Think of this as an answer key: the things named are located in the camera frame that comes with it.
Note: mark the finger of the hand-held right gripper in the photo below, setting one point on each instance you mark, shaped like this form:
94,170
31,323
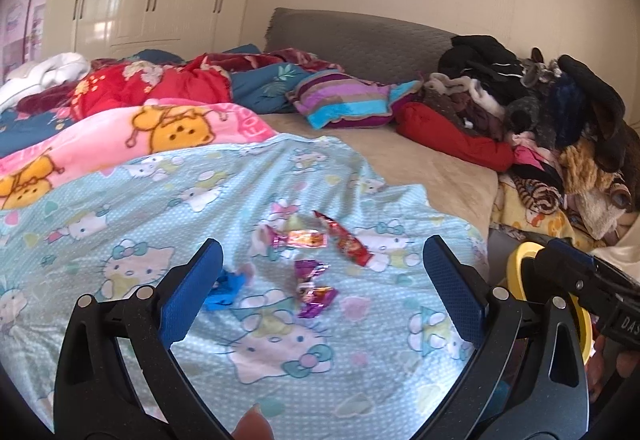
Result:
575,265

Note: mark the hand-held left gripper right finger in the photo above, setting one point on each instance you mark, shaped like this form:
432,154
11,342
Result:
450,275

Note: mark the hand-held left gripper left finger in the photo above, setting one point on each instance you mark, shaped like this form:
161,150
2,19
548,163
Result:
195,285

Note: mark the blue candy wrapper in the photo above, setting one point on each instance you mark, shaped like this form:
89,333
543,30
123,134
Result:
222,295

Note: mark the red candy wrapper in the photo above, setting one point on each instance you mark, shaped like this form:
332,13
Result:
347,245

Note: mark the purple candy wrapper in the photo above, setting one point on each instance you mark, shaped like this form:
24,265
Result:
317,300
310,268

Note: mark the orange pink candy wrapper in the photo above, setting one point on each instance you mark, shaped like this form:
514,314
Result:
305,237

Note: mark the person's right hand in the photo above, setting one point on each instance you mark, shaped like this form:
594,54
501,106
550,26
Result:
625,365

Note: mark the person's left hand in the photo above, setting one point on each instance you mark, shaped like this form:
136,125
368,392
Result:
254,427

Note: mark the yellow cartoon blanket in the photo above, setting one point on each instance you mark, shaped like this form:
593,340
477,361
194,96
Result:
530,215

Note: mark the light blue cat print blanket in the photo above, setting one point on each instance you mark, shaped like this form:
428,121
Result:
150,200

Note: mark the beige bed sheet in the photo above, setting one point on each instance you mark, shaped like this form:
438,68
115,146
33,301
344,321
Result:
425,165

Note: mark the red garment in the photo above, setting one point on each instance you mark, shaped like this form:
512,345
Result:
450,138

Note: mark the pile of clothes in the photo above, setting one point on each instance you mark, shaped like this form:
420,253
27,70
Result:
550,120

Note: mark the pink bear print blanket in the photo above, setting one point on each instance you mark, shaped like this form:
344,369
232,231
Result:
100,135

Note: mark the red floral quilt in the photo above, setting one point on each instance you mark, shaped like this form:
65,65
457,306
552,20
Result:
175,85

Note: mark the striped pillow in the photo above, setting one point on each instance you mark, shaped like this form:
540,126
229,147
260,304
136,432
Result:
345,100

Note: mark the dark blue patterned blanket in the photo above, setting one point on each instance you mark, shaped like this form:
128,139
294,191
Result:
30,130

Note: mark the maroon floral blanket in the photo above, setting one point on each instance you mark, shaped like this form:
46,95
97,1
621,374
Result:
295,58

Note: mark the grey headboard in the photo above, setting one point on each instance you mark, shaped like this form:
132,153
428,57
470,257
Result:
350,40

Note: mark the white garment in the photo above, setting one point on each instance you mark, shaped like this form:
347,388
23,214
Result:
45,73

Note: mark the pink printed door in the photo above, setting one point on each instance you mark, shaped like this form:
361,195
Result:
25,15

